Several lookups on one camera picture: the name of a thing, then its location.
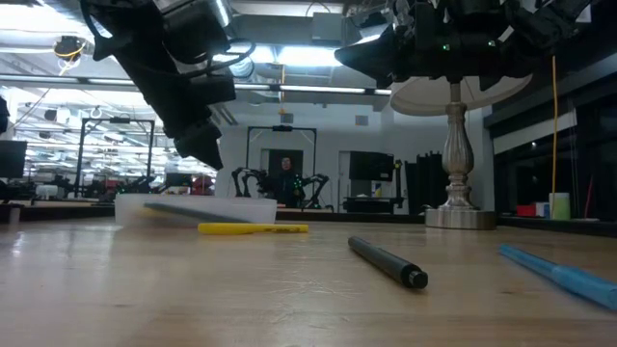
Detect person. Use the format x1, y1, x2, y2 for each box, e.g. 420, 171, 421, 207
268, 155, 307, 209

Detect black ceiling dome camera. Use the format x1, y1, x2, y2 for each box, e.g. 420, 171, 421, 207
52, 35, 89, 63

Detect wide black gantry frame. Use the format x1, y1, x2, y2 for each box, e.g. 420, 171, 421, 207
73, 117, 156, 200

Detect grey ceiling box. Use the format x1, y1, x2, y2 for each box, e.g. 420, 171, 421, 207
311, 11, 345, 42

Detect black wall screen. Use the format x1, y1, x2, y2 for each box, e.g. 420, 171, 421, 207
348, 150, 396, 183

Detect yellow highlighter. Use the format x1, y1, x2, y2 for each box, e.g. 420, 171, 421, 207
197, 222, 310, 236

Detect green and white roll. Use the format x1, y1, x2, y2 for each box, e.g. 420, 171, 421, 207
549, 192, 572, 222

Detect blue pen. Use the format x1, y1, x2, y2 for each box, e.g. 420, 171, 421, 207
497, 243, 617, 311

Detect long yellow extension cable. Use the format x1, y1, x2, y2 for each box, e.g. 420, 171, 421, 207
550, 55, 559, 195

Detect white-shaded silver table lamp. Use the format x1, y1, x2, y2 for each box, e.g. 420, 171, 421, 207
389, 71, 534, 231

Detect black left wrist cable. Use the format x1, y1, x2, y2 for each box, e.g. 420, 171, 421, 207
206, 37, 257, 79

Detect narrow black gantry frame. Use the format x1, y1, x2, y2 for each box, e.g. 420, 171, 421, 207
245, 124, 318, 212

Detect black monitor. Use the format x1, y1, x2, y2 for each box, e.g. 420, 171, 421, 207
0, 140, 28, 180

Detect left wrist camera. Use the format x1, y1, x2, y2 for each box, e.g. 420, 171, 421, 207
152, 0, 231, 67

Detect black standing panels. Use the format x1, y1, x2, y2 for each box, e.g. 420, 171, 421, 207
403, 151, 444, 214

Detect long ceiling light bar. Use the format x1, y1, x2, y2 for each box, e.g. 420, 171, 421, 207
0, 73, 392, 96

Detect black pen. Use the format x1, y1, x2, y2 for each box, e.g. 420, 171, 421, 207
347, 235, 430, 291
143, 200, 253, 225

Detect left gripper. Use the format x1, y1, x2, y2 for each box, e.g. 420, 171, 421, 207
79, 0, 238, 172

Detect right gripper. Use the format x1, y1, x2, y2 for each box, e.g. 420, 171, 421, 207
334, 0, 532, 93

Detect pink-lidded clear supply box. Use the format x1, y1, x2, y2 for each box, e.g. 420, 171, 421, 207
114, 193, 279, 228

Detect black background workbench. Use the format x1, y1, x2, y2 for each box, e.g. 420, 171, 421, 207
342, 195, 407, 215

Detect black aluminium table frame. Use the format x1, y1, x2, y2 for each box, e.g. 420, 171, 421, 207
0, 201, 617, 238

